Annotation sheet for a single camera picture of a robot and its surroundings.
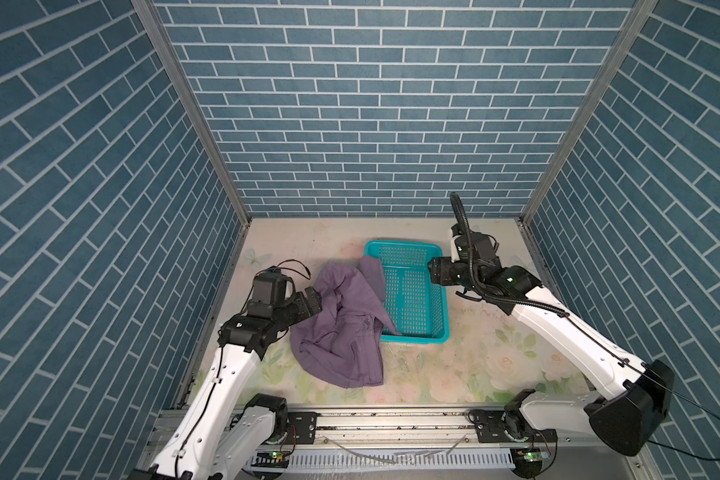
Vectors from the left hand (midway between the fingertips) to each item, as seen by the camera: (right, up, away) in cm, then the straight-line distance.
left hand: (311, 300), depth 78 cm
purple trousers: (+8, -13, +5) cm, 16 cm away
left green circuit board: (-9, -38, -5) cm, 39 cm away
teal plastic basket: (+31, -6, +19) cm, 37 cm away
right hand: (+33, +11, +1) cm, 35 cm away
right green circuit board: (+54, -38, -6) cm, 66 cm away
